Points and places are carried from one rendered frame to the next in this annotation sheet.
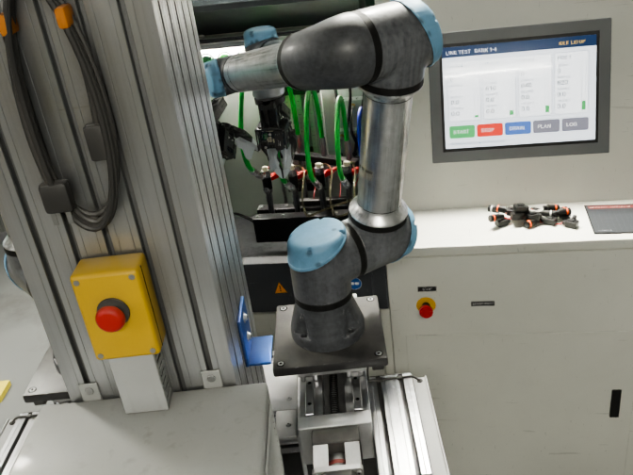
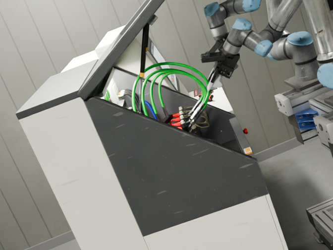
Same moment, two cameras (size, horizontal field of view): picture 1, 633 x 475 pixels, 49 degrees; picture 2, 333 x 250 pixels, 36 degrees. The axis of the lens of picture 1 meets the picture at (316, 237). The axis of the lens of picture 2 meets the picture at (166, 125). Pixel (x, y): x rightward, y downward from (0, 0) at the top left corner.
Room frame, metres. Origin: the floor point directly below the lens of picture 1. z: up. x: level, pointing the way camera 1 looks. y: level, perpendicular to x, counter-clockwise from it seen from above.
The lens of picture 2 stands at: (2.19, 2.49, 1.84)
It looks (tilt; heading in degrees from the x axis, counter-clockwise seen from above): 17 degrees down; 265
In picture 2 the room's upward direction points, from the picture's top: 21 degrees counter-clockwise
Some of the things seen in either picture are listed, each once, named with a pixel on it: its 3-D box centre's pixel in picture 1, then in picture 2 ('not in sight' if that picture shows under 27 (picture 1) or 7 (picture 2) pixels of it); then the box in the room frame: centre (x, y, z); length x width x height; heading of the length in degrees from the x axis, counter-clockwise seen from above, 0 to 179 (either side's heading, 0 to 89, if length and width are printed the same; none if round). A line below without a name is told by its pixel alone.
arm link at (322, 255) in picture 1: (321, 258); (300, 45); (1.17, 0.00, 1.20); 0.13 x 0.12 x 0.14; 118
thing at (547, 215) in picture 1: (531, 212); (205, 94); (1.61, -0.57, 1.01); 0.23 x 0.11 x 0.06; 79
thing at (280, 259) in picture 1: (262, 284); (245, 151); (1.66, 0.17, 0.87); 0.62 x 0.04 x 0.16; 79
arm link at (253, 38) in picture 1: (263, 53); (214, 15); (1.56, 0.06, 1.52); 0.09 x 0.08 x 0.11; 28
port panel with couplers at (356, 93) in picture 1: (350, 106); (127, 110); (2.11, -0.16, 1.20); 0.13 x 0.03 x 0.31; 79
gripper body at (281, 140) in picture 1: (272, 122); (226, 46); (1.56, 0.06, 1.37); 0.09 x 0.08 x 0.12; 169
